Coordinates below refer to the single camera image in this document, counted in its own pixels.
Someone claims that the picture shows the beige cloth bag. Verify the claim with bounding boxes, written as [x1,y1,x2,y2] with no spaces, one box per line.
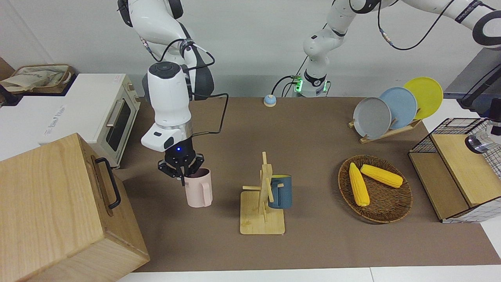
[0,67,67,92]

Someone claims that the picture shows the white toaster oven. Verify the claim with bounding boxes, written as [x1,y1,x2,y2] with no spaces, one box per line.
[38,73,141,169]

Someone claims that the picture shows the brown tray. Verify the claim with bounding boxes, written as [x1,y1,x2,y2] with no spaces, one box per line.
[10,64,75,94]

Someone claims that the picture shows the brown wicker basket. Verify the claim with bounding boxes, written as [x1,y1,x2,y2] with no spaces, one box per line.
[338,155,413,224]

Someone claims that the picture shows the wooden plate rack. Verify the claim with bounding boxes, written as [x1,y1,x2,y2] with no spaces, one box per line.
[348,117,422,144]

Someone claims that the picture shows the light blue plate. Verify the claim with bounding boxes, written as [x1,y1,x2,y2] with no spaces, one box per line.
[379,87,418,130]

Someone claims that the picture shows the white box with print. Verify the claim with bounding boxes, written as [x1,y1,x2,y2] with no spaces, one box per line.
[0,94,67,161]

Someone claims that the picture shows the yellow corn cob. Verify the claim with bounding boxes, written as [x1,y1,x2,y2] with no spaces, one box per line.
[360,164,404,188]
[349,163,370,207]

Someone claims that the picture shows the grey plate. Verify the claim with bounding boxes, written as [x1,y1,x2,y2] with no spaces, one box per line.
[353,97,392,139]

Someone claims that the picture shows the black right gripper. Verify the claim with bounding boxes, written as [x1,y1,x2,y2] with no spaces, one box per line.
[158,135,205,187]

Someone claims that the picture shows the wire basket shelf wooden top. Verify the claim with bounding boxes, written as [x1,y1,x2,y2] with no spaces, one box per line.
[408,117,501,224]

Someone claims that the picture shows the black base power cable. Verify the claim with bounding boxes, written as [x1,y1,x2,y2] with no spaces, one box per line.
[272,55,310,98]

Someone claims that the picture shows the dark blue ribbed mug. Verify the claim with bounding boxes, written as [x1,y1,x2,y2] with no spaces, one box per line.
[268,175,292,210]

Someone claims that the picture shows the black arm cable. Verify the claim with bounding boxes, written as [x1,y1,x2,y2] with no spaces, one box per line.
[378,0,456,51]
[139,37,229,136]

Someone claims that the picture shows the wooden mug tree stand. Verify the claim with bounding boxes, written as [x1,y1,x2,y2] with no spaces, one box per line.
[240,152,285,235]

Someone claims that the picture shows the black pole stand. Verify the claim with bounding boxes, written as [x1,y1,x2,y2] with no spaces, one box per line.
[458,65,501,110]

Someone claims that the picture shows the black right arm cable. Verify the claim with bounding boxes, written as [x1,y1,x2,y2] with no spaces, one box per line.
[139,37,229,136]

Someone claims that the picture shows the clear glass cup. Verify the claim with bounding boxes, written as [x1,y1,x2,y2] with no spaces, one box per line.
[465,133,493,154]

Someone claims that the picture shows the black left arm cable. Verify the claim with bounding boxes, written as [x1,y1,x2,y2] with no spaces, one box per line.
[378,0,456,51]

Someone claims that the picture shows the wooden cabinet with black handle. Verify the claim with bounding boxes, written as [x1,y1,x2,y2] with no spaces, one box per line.
[0,132,150,282]

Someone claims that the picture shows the yellow plate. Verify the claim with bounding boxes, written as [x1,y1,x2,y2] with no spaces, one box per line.
[403,77,444,120]

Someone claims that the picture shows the pink ribbed mug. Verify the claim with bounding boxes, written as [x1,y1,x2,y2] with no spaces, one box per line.
[185,168,213,208]

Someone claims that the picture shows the brown table mat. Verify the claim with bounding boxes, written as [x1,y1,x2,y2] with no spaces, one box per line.
[114,97,501,273]

